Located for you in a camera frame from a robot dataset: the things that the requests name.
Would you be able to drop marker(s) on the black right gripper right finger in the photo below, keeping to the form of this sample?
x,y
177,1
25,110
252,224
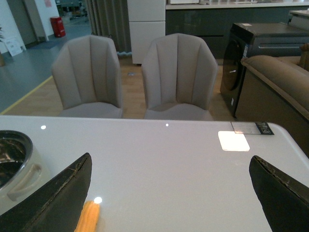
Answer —
x,y
284,200

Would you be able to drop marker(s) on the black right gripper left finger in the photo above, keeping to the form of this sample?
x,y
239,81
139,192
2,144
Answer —
x,y
54,207

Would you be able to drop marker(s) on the yellow corn cob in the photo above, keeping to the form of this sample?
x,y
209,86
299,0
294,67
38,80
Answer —
x,y
88,218

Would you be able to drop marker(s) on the label sticker on table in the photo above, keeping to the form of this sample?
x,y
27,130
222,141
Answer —
x,y
259,128

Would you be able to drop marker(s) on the tan sofa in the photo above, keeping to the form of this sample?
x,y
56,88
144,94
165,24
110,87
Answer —
x,y
279,93

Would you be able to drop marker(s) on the left beige upholstered chair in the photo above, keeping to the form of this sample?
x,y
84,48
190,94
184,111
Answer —
x,y
87,75

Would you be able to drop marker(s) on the beige upholstered chair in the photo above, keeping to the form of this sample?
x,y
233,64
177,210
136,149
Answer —
x,y
179,73
87,75

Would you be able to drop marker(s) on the white sign board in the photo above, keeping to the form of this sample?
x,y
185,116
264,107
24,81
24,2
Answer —
x,y
14,46

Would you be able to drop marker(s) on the black washing machine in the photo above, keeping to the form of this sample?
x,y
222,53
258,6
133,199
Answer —
x,y
250,42

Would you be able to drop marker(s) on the right beige upholstered chair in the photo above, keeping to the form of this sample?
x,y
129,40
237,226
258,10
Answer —
x,y
179,73

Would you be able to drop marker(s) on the red bin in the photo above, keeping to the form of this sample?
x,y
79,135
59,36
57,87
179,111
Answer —
x,y
57,26

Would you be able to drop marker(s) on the dark grey kitchen counter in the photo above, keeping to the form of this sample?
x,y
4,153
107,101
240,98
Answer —
x,y
213,22

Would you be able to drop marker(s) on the grey ribbed curtain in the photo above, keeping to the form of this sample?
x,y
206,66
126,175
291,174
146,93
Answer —
x,y
109,18

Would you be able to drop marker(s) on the white refrigerator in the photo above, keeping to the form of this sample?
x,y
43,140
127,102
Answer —
x,y
147,21

